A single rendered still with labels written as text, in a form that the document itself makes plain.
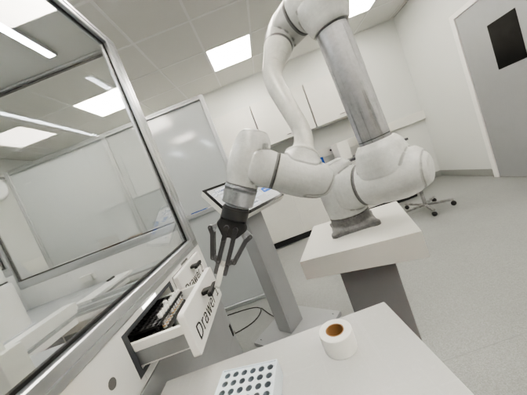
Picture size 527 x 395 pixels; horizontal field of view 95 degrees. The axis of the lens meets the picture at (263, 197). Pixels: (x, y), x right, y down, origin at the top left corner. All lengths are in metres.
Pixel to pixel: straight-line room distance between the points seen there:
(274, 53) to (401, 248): 0.72
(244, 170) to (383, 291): 0.70
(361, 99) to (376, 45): 4.36
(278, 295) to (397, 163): 1.29
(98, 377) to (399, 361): 0.56
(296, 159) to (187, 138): 1.90
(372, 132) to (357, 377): 0.64
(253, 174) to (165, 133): 1.97
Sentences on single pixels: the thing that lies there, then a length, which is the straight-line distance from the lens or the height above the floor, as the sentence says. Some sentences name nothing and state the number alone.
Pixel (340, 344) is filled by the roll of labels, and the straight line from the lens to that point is 0.57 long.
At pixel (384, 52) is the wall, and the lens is 5.20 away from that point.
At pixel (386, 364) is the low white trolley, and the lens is 0.57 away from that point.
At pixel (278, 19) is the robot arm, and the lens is 0.98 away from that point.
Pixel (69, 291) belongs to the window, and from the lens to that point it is 0.65.
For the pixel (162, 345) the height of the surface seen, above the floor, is 0.87.
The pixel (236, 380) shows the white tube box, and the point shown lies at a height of 0.80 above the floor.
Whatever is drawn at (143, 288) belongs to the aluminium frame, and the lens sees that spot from 0.80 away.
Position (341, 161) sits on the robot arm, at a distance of 0.94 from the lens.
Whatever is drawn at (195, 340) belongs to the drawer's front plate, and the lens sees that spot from 0.66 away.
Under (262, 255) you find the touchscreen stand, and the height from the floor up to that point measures 0.64.
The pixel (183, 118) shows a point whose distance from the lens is 2.49.
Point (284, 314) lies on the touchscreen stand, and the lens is 1.88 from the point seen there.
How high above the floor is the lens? 1.16
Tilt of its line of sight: 5 degrees down
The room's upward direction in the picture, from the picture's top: 21 degrees counter-clockwise
